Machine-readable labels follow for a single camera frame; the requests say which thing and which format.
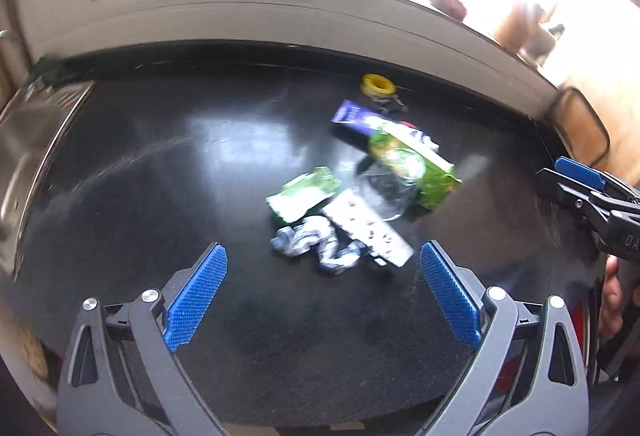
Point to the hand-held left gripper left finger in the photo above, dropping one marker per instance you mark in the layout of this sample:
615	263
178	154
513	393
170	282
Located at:
197	298

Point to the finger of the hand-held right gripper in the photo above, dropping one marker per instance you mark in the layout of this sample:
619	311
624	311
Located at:
567	193
577	170

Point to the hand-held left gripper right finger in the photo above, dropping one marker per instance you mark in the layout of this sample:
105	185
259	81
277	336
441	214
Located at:
447	296

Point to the silver blister pack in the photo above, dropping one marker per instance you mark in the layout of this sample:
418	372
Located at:
367	233

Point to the clear plastic cup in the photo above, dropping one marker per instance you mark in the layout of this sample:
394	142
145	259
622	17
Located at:
385	196

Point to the silver foil wrapper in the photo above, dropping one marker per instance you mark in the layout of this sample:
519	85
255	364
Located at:
312	246

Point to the green juice carton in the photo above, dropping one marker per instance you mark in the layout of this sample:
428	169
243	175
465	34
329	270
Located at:
417	160

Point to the green snack wrapper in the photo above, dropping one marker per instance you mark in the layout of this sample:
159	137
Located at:
302	193

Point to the purple drink carton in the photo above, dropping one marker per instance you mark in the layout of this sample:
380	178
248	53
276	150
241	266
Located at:
356	119

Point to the person's right hand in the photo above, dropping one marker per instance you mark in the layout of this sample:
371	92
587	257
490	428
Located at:
611	298

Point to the dark-rimmed tray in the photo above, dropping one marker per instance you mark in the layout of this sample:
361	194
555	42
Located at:
582	125

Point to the red bin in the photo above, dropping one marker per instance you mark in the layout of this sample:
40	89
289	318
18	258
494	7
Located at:
582	316

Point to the tan brown object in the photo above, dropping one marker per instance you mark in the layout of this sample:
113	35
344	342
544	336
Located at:
520	29

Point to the small black metal clip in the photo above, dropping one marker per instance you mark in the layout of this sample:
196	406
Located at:
391	103

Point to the dark brown round object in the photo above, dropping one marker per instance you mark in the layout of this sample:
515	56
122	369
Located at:
448	1

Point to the yellow tape spool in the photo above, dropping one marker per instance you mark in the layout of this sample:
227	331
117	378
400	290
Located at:
376	84

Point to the steel sink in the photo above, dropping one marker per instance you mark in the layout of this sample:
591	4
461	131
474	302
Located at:
22	155

